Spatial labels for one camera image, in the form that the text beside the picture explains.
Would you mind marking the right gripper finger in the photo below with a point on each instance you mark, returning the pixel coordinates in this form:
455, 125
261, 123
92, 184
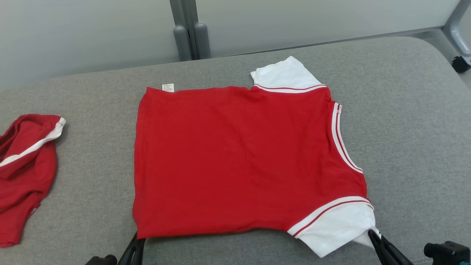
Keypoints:
399, 257
381, 254

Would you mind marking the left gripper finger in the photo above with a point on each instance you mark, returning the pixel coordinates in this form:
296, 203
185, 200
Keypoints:
128, 254
138, 255

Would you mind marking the red shorts white stripe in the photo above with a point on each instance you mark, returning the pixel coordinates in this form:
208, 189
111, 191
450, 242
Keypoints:
25, 176

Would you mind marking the red white T-shirt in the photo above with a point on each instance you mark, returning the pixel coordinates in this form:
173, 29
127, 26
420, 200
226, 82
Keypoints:
235, 158

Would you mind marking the black caster wheel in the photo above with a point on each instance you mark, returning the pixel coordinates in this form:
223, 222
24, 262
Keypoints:
461, 64

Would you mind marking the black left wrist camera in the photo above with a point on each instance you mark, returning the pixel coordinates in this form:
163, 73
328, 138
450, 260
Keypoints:
103, 260

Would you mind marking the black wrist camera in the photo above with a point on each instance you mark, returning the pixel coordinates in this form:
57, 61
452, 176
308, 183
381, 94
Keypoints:
103, 260
447, 254

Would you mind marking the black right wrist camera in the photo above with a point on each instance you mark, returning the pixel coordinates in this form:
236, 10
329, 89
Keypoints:
447, 254

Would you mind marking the grey partition base rail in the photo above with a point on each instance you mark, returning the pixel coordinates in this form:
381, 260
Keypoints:
331, 40

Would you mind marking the grey partition post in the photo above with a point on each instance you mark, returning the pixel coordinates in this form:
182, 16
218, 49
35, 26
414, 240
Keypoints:
182, 40
202, 40

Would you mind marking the grey metal frame leg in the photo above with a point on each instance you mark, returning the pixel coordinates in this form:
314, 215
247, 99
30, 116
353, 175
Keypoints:
458, 29

